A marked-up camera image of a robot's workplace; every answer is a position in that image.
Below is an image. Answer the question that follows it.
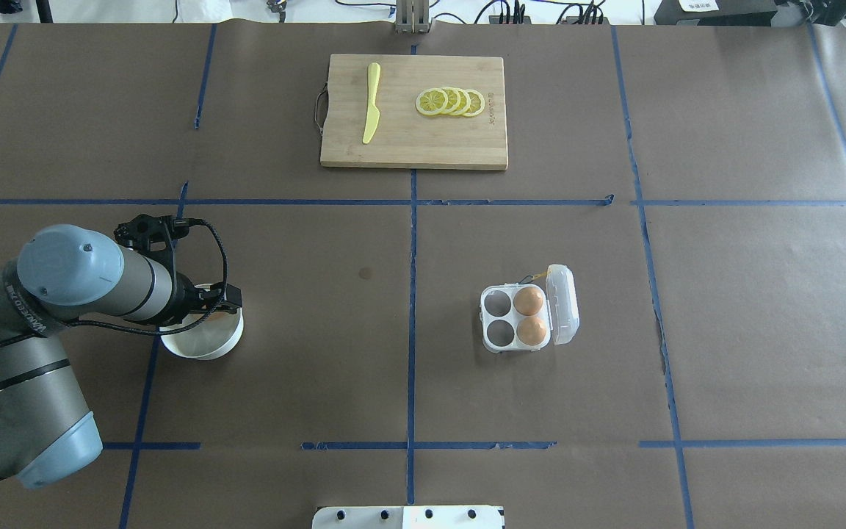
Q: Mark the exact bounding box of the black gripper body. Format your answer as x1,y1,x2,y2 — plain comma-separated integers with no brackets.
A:
172,273,226,325

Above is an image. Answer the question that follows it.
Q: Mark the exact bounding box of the clear plastic egg box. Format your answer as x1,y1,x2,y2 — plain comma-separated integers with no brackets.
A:
479,264,581,354

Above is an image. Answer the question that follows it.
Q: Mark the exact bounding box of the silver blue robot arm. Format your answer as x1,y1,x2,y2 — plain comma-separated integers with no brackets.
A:
0,215,242,489

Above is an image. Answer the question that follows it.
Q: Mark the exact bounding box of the brown egg far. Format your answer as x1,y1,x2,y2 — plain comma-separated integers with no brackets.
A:
513,285,545,316

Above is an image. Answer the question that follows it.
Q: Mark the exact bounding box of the brown egg near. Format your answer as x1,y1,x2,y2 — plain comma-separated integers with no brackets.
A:
516,316,549,348

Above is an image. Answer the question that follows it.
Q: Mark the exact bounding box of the black computer box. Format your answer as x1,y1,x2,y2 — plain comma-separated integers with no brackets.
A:
654,1,778,26

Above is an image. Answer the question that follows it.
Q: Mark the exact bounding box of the white ceramic bowl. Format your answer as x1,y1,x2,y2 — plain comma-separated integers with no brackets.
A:
159,309,245,361

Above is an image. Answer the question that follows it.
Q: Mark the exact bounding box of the yellow plastic knife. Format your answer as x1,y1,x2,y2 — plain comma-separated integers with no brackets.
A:
361,62,382,145

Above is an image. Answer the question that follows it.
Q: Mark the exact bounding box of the wooden cutting board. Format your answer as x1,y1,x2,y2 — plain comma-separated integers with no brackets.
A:
320,54,508,170

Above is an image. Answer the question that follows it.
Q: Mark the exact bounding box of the lemon slice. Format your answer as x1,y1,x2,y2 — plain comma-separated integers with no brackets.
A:
414,88,449,116
461,90,485,118
449,88,471,116
440,87,461,116

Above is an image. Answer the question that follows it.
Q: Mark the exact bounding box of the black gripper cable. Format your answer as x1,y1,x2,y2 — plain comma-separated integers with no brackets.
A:
63,217,230,337

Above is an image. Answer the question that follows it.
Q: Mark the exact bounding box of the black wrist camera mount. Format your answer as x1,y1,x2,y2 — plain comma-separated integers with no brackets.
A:
113,214,190,277

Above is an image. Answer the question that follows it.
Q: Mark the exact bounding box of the aluminium frame post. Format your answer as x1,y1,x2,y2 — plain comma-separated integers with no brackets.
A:
395,0,432,35

